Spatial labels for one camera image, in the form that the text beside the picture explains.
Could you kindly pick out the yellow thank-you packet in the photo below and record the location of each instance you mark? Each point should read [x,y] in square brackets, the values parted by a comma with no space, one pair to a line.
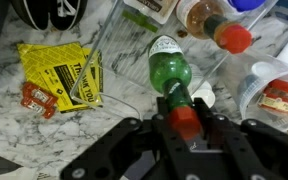
[50,73]

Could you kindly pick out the green plastic stick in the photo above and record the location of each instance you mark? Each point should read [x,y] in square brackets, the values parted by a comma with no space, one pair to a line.
[139,20]

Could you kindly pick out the red yellow condiment packets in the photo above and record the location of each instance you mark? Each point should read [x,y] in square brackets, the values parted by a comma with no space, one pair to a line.
[279,95]

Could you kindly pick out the green bottle with red cap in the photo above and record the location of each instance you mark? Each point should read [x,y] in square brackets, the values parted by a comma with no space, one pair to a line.
[167,70]

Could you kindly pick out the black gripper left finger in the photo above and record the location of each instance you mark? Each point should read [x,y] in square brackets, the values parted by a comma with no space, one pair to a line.
[130,146]

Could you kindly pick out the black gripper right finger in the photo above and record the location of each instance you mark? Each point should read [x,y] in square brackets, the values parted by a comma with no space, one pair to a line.
[250,150]

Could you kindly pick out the black round pouch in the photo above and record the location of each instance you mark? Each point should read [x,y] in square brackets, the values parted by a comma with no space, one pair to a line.
[40,11]

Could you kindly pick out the clear plastic cup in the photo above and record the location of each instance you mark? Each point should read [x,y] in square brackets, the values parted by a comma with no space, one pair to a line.
[250,90]

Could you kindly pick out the clear acrylic tray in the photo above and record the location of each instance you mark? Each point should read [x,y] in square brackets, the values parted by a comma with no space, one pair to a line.
[127,50]

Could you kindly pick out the hot sauce bottle red cap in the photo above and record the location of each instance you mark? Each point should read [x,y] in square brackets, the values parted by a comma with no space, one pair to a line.
[204,18]

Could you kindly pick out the red sauce packet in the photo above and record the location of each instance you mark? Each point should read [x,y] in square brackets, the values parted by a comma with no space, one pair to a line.
[37,108]
[40,95]

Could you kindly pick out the clear bottle blue cap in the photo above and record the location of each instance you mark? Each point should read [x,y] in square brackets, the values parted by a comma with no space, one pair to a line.
[247,4]

